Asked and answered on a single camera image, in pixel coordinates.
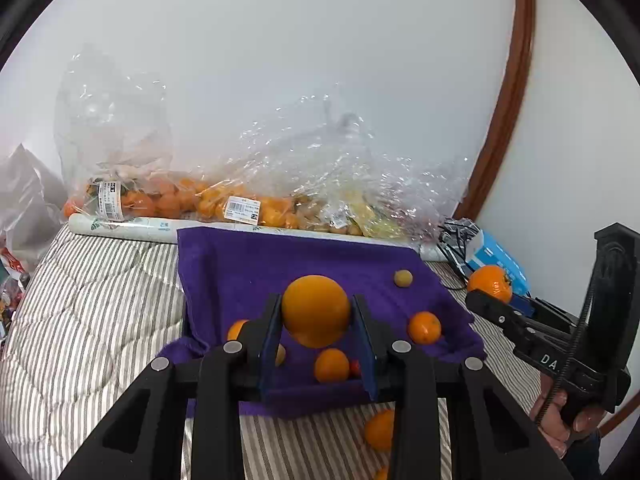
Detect small orange front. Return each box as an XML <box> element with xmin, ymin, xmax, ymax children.
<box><xmin>363</xmin><ymin>408</ymin><xmax>395</xmax><ymax>453</ymax></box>

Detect small orange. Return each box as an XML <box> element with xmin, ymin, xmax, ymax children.
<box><xmin>363</xmin><ymin>408</ymin><xmax>395</xmax><ymax>453</ymax></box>
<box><xmin>314</xmin><ymin>348</ymin><xmax>350</xmax><ymax>384</ymax></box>
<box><xmin>227</xmin><ymin>318</ymin><xmax>247</xmax><ymax>341</ymax></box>

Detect small orange hidden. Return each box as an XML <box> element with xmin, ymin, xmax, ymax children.
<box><xmin>373</xmin><ymin>467</ymin><xmax>388</xmax><ymax>480</ymax></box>

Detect medium orange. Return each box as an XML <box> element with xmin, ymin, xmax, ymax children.
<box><xmin>407</xmin><ymin>311</ymin><xmax>442</xmax><ymax>346</ymax></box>

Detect large orange with stem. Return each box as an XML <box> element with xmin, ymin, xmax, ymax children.
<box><xmin>466</xmin><ymin>264</ymin><xmax>513</xmax><ymax>304</ymax></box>

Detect small red tomato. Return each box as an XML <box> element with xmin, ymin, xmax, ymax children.
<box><xmin>349</xmin><ymin>360</ymin><xmax>361</xmax><ymax>377</ymax></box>

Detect small green fruit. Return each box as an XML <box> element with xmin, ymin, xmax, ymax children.
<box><xmin>394</xmin><ymin>269</ymin><xmax>413</xmax><ymax>288</ymax></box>
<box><xmin>274</xmin><ymin>344</ymin><xmax>286</xmax><ymax>367</ymax></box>

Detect large round orange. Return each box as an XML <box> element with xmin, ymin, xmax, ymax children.
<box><xmin>282</xmin><ymin>274</ymin><xmax>350</xmax><ymax>349</ymax></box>

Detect right hand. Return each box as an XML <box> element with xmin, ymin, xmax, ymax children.
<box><xmin>529</xmin><ymin>375</ymin><xmax>606</xmax><ymax>458</ymax></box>

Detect striped quilted mattress cover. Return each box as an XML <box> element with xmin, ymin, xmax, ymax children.
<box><xmin>0</xmin><ymin>223</ymin><xmax>544</xmax><ymax>480</ymax></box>

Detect blue tissue box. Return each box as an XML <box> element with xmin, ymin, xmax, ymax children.
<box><xmin>465</xmin><ymin>230</ymin><xmax>530</xmax><ymax>296</ymax></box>

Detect purple towel covered tray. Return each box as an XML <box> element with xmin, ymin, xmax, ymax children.
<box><xmin>160</xmin><ymin>228</ymin><xmax>486</xmax><ymax>418</ymax></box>

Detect white rolled paper tube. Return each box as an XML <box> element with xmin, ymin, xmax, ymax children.
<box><xmin>67</xmin><ymin>214</ymin><xmax>446</xmax><ymax>262</ymax></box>

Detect clear bag of bananas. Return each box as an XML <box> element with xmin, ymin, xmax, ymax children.
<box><xmin>295</xmin><ymin>153</ymin><xmax>473</xmax><ymax>244</ymax></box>

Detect white plastic bag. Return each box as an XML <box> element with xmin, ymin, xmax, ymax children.
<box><xmin>1</xmin><ymin>144</ymin><xmax>66</xmax><ymax>273</ymax></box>

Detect clear bag left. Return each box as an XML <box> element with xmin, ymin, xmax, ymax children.
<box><xmin>54</xmin><ymin>44</ymin><xmax>198</xmax><ymax>222</ymax></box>

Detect clear bag of oranges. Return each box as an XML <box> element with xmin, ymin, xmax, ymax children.
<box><xmin>195</xmin><ymin>93</ymin><xmax>372</xmax><ymax>236</ymax></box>

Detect black cable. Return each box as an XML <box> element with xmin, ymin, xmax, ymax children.
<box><xmin>437</xmin><ymin>219</ymin><xmax>482</xmax><ymax>292</ymax></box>

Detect brown wooden door frame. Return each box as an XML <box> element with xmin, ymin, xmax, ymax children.
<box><xmin>454</xmin><ymin>0</ymin><xmax>537</xmax><ymax>220</ymax></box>

